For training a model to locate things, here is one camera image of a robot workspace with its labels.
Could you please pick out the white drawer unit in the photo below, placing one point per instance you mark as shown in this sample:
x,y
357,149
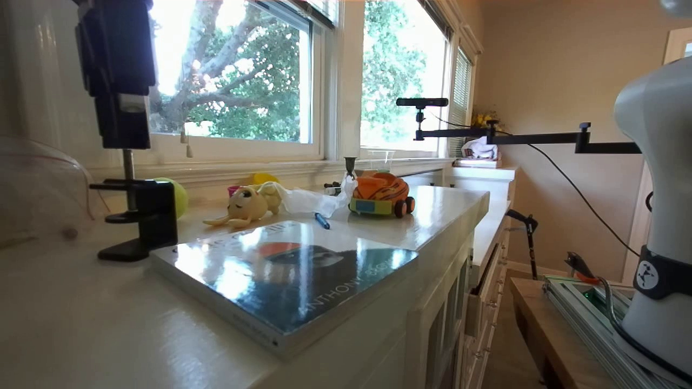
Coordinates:
x,y
490,238

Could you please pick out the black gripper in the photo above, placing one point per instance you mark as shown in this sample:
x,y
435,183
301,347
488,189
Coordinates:
x,y
116,45

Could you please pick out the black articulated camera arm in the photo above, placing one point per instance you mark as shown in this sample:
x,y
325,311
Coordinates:
x,y
520,136

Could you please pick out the black stereo camera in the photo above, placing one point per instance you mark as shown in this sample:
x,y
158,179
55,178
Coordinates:
x,y
422,103

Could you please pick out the black tripod stand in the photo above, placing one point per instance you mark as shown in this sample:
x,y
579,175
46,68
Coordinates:
x,y
530,238

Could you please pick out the black screw clamp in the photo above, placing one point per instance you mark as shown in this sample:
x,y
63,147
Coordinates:
x,y
155,217

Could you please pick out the window blind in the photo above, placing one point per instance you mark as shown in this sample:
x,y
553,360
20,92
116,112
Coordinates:
x,y
294,11

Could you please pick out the metal robot mounting plate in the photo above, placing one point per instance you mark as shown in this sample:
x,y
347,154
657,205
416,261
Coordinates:
x,y
585,316

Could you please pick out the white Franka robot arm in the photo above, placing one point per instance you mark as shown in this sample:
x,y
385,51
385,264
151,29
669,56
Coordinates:
x,y
660,179

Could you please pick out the wooden table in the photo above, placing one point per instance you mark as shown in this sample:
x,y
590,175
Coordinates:
x,y
549,325

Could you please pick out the orange yellow toy car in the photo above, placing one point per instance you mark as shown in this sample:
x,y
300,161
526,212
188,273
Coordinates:
x,y
381,195

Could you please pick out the yellow ornament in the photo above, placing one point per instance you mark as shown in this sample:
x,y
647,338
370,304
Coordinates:
x,y
486,120

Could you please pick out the Anthony Browne picture book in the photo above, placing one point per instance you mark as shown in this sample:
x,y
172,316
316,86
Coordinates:
x,y
288,281

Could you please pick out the white framed glass window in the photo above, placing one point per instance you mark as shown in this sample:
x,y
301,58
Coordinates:
x,y
400,66
463,86
246,78

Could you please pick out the clear plastic bag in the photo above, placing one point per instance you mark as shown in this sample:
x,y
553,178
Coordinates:
x,y
40,195

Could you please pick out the white plastic bag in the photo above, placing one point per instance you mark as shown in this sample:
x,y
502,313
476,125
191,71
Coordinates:
x,y
300,204

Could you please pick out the black power plug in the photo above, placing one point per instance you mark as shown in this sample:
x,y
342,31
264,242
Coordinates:
x,y
581,266

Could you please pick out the yellow green tennis ball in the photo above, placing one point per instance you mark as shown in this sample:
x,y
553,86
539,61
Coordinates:
x,y
183,198

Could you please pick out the yellow white plush toy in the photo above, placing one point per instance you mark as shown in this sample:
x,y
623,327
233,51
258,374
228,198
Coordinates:
x,y
250,205

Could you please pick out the white crumpled cloth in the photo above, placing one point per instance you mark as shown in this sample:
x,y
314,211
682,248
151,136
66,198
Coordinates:
x,y
478,147

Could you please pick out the white glass door cabinet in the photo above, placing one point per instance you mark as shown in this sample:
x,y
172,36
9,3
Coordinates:
x,y
404,304

